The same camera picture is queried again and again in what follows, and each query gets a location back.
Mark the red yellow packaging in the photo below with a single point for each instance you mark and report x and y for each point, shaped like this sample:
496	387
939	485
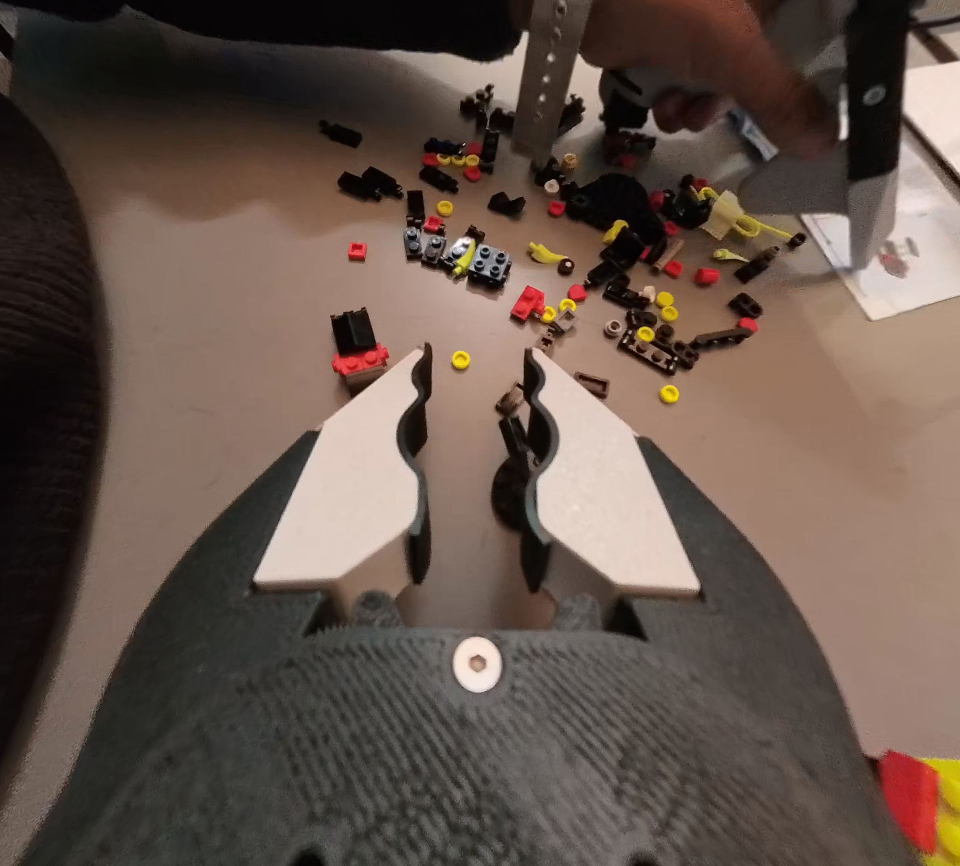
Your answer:
911	798

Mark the pile of lego pieces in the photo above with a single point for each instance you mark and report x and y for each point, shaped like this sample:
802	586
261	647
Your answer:
491	262

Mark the lego instruction booklet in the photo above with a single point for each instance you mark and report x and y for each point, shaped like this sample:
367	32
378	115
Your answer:
922	258

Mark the small black red lego assembly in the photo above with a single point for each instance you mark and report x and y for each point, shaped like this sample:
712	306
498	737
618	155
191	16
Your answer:
360	360

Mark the black round lego plate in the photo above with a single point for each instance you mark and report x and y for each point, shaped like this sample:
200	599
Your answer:
510	495

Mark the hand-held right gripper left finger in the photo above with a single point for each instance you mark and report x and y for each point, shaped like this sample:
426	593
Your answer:
345	498

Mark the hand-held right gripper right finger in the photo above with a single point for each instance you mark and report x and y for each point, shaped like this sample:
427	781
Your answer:
607	506

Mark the silver mesh wristwatch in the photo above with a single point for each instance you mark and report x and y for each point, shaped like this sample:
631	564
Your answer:
551	56

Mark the person's black knit sweater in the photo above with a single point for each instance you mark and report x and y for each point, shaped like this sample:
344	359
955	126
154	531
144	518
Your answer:
37	393

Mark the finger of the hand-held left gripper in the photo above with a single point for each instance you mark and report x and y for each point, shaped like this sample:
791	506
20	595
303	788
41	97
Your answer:
874	221
802	183

